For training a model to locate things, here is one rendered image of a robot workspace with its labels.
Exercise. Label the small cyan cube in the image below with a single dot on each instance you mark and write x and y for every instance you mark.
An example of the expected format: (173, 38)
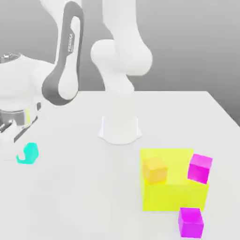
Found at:
(30, 152)

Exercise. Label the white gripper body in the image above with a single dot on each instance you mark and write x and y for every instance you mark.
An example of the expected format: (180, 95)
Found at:
(11, 138)

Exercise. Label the small magenta cube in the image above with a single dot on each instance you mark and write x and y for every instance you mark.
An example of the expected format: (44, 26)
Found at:
(199, 169)
(190, 223)

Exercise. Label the large yellow box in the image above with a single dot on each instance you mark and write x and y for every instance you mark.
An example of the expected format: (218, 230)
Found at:
(174, 196)

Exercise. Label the small orange cube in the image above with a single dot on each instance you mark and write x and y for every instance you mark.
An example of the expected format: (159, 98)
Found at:
(154, 170)

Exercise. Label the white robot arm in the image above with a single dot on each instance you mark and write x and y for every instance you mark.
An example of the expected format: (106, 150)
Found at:
(120, 61)

